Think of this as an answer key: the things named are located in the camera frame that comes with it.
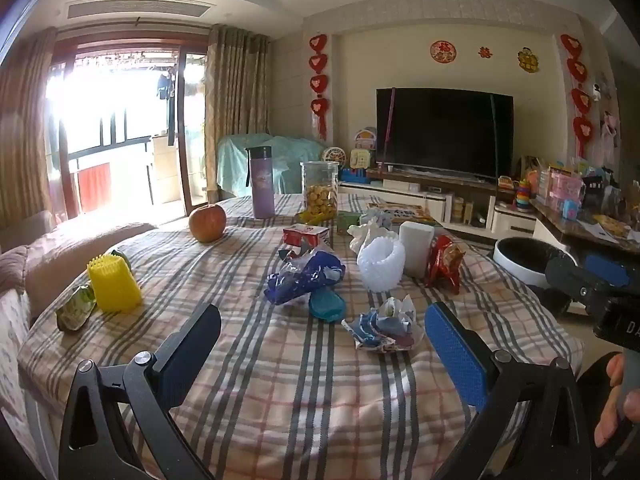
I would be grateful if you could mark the green snack wrapper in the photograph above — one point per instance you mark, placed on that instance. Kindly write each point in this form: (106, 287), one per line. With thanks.
(75, 310)

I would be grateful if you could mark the purple water bottle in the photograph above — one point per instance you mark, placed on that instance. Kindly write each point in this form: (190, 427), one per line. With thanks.
(260, 185)

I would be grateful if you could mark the white television cabinet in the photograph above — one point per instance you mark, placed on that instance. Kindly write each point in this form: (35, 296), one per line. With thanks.
(450, 197)

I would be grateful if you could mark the small green box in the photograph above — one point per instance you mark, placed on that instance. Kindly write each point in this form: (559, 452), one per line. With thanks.
(348, 222)

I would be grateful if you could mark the red white carton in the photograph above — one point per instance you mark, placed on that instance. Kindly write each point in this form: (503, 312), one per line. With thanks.
(305, 236)

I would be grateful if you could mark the red apple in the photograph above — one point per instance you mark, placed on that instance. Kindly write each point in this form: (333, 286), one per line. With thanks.
(207, 223)

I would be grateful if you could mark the pink plastic box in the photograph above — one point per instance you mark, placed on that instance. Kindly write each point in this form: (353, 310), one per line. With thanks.
(565, 185)

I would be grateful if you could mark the white foam block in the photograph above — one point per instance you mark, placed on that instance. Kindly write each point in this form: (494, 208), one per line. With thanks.
(416, 247)

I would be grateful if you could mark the orange picture book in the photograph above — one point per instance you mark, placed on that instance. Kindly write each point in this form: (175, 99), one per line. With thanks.
(405, 211)

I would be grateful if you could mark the hanging dark clothes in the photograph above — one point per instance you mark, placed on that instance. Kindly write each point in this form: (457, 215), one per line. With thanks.
(167, 105)

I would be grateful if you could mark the red heart wall hanging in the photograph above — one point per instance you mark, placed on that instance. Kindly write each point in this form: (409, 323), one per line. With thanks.
(318, 85)
(580, 100)

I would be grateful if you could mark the plaid blanket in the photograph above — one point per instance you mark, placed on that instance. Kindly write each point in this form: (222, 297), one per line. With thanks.
(300, 385)

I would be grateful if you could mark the glass balcony door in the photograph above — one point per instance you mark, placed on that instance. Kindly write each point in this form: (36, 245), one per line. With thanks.
(192, 135)

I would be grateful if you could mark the white foam net sleeve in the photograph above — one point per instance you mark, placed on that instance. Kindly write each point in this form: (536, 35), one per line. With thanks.
(381, 265)

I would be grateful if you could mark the small red wall sticker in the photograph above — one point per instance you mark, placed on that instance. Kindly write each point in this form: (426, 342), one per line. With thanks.
(484, 52)

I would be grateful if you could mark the clear snack jar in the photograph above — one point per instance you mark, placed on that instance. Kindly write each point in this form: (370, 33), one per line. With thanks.
(320, 190)

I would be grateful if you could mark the teal covered object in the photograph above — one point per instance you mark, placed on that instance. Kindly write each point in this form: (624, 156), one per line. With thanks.
(290, 160)

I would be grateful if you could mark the blue toy tray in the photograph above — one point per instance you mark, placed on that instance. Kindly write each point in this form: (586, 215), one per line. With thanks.
(354, 176)

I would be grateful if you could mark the teal round lid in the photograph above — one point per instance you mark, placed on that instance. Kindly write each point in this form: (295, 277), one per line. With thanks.
(327, 307)

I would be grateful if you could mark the cartoon wall sticker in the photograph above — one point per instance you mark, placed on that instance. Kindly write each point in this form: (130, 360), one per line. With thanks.
(528, 60)

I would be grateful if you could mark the round red wall sticker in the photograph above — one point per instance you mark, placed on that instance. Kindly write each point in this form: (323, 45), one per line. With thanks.
(443, 51)

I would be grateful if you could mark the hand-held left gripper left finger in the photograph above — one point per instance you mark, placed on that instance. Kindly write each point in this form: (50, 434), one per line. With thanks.
(187, 355)

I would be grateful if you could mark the toy house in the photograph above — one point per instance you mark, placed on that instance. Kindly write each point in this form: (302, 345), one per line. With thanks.
(365, 147)

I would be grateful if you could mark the small blue toy case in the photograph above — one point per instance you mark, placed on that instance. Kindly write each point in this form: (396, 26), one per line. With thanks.
(571, 210)

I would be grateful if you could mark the black television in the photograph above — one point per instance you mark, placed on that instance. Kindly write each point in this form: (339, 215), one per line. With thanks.
(445, 130)

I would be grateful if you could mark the beige curtain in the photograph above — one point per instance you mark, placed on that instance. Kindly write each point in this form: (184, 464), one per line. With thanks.
(25, 135)
(235, 100)

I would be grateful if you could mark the lilac paper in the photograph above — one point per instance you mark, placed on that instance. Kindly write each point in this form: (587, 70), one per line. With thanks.
(377, 217)

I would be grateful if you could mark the blue plastic wrapper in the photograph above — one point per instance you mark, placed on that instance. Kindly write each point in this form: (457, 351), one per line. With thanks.
(305, 277)

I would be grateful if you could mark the yellow wrapper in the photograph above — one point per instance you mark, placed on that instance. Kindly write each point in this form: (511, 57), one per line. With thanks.
(317, 217)

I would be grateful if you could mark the marble top table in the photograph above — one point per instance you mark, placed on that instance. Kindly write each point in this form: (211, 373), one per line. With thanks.
(565, 227)

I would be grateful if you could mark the printed paper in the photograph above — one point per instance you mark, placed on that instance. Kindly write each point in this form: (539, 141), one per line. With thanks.
(382, 327)

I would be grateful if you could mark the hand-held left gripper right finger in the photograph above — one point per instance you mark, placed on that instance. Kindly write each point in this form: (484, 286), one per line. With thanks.
(455, 355)

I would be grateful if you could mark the person's right hand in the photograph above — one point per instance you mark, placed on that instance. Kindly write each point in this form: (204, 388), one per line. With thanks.
(610, 420)

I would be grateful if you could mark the pink hanging garment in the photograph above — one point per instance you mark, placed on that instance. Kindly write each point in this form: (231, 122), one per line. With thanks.
(610, 125)

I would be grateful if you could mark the toy ferris wheel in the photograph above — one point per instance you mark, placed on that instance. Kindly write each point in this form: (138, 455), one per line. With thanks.
(333, 157)

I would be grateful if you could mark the pink sofa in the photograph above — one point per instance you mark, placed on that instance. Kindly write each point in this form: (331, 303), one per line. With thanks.
(45, 260)

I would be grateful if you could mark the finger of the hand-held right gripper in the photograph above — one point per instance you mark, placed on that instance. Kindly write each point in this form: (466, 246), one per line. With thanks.
(567, 275)
(607, 270)

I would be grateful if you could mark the white plastic bag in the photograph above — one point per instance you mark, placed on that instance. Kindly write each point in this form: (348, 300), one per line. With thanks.
(367, 235)

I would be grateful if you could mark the red snack wrapper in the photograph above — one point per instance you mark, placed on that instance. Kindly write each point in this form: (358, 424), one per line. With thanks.
(445, 262)

